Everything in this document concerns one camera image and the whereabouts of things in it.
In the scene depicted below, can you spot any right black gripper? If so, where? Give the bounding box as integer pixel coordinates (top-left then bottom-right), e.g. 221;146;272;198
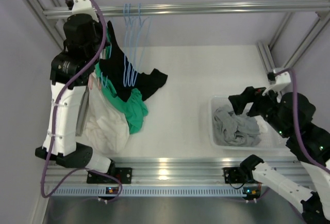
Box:
228;83;291;138

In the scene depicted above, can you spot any light blue wire hanger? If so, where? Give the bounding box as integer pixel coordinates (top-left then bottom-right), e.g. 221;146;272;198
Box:
123;3;131;87

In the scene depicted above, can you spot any black garment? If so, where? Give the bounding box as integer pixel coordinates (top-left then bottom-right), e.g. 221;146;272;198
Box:
99;21;168;102

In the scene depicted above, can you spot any white tank top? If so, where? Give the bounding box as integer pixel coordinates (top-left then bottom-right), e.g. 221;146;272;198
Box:
257;120;268;134

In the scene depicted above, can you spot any blue wire hanger with green garment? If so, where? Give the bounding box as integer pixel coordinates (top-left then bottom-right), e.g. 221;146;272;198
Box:
100;45;112;87

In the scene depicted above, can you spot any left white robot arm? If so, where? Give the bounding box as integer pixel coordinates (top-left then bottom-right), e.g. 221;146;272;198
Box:
35;14;117;183

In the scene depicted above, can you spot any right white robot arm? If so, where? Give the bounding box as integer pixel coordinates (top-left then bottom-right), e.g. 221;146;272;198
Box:
228;87;329;223

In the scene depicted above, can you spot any clear plastic basket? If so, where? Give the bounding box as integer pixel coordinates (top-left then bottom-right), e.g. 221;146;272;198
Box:
208;95;288;152

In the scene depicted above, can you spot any green garment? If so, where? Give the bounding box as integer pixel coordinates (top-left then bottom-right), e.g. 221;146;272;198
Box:
94;25;150;135

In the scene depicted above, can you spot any large white garment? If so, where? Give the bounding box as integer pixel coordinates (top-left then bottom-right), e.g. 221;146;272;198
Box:
84;73;129;154

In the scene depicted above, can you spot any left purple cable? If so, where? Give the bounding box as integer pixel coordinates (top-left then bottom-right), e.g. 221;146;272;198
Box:
40;0;123;204

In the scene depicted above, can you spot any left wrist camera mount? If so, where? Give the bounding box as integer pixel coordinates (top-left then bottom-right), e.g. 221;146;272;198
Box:
66;0;99;22

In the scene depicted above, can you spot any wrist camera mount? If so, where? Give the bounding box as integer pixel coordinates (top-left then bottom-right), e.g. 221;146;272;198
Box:
262;68;292;96
66;0;99;22

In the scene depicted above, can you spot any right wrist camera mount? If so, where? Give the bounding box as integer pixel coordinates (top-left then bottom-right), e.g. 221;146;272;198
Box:
262;68;292;96

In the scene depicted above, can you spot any pink wire hanger outer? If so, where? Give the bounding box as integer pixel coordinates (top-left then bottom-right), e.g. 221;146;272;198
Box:
88;74;94;90

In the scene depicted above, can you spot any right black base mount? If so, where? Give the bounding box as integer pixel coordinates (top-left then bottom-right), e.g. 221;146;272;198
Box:
223;167;245;184

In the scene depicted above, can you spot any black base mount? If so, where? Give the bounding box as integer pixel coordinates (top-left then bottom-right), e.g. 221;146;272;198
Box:
223;167;245;184
86;167;133;184

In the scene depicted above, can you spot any front aluminium rail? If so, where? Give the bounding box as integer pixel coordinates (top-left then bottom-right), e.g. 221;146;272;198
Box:
40;156;312;186

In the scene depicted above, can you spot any aluminium hanging rail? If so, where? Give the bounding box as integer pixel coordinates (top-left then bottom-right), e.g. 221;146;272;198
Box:
42;0;330;18

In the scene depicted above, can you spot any perforated cable duct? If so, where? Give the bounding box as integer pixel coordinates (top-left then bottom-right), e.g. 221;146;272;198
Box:
53;186;246;197

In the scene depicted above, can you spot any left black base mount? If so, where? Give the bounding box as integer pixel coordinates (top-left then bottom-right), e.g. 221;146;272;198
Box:
86;167;133;184

